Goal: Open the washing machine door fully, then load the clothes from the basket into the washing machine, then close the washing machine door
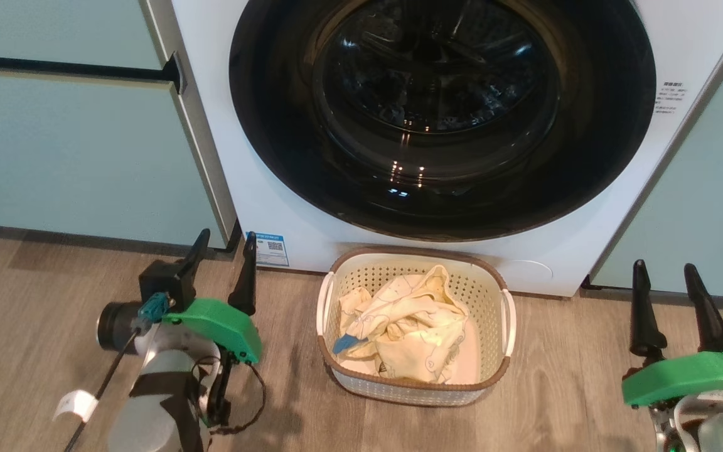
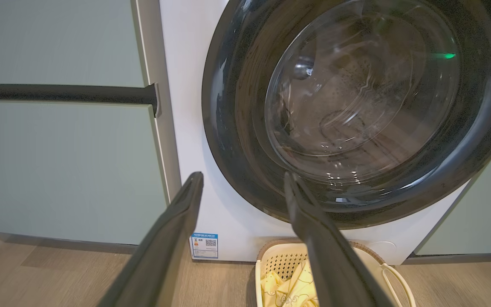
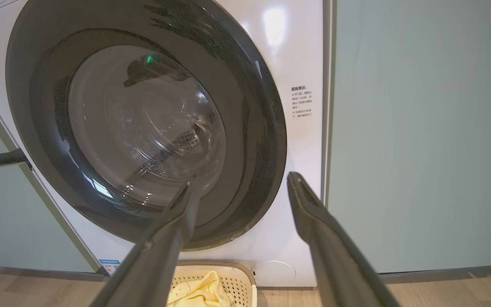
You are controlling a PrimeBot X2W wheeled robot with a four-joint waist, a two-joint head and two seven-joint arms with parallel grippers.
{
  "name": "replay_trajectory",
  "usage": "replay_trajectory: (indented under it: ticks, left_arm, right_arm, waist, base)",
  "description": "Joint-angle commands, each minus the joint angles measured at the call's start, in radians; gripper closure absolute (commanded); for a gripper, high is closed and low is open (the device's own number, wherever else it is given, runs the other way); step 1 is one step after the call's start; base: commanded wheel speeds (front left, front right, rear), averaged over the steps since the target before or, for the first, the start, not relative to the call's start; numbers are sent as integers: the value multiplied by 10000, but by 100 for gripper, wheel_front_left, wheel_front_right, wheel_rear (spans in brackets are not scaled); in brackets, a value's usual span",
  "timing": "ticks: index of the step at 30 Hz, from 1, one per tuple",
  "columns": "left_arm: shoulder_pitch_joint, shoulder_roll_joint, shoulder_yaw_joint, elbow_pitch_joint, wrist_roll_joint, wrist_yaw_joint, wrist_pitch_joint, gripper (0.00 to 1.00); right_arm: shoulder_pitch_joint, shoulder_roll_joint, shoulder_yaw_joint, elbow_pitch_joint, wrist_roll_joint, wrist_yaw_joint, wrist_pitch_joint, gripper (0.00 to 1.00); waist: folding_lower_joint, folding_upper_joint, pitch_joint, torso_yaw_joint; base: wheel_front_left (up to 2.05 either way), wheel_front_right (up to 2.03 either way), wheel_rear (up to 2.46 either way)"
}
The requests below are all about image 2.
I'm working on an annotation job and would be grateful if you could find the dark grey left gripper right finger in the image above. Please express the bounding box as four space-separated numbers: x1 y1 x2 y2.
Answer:
284 171 394 307

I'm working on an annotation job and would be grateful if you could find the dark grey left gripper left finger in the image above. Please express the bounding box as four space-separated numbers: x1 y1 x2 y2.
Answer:
98 172 204 307

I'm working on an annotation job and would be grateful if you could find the pale yellow bear-print garment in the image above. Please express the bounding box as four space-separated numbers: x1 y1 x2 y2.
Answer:
261 259 319 307

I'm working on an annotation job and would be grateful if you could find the black round glass washer door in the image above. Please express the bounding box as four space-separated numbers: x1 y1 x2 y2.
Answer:
202 0 491 229

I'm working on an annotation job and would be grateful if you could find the cream perforated laundry basket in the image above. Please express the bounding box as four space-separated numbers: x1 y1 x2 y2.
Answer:
255 238 416 307

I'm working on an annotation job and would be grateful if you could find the white front-load washing machine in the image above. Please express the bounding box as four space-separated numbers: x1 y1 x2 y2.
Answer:
159 0 470 266

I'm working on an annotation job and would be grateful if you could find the blue-framed energy label sticker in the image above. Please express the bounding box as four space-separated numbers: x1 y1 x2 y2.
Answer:
191 232 219 259

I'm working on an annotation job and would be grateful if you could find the round white filter cover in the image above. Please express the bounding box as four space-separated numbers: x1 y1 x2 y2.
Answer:
363 241 397 256

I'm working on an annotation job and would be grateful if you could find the pale green plain cabinet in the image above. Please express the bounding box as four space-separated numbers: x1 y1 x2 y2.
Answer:
414 128 491 256

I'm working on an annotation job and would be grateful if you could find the pale green cabinet with handle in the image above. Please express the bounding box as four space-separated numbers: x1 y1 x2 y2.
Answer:
0 0 182 256

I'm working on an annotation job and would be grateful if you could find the black cabinet handle bar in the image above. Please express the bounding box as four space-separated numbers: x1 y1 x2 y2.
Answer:
0 83 161 118

